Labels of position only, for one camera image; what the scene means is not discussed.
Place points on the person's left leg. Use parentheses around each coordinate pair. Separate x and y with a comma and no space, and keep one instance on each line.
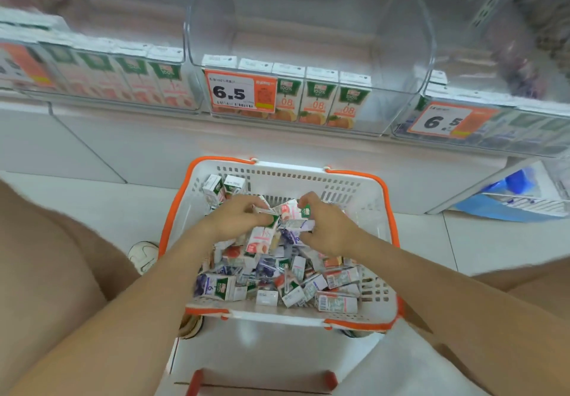
(44,275)

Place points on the person's right hand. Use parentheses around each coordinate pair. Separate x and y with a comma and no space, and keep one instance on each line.
(334,235)

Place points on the pile of small juice cartons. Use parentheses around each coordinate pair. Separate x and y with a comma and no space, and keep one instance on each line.
(267,271)

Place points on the orange white price tag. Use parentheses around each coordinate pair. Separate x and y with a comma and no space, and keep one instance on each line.
(236,90)
(441,119)
(22,66)

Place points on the person's left white shoe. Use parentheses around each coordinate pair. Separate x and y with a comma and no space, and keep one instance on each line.
(142,255)

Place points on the person's leg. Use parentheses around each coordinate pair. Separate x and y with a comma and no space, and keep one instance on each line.
(44,275)
(534,280)

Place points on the person's left forearm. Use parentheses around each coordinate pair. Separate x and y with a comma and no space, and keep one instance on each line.
(111,329)

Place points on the person's right forearm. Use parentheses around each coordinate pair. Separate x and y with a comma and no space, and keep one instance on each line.
(467,311)

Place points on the person's left hand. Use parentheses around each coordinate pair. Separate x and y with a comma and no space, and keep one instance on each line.
(236,219)

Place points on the person's right leg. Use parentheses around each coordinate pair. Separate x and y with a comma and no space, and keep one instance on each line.
(534,280)

